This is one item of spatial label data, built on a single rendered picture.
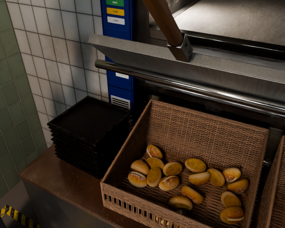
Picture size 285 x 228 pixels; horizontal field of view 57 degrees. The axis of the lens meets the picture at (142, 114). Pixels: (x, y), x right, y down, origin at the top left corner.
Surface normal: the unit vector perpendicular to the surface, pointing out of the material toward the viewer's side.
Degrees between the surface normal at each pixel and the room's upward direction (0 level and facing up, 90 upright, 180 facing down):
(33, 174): 0
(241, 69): 49
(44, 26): 90
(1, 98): 90
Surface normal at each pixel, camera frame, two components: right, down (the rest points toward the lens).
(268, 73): -0.35, -0.15
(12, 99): 0.88, 0.27
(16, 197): 0.00, -0.81
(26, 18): -0.47, 0.51
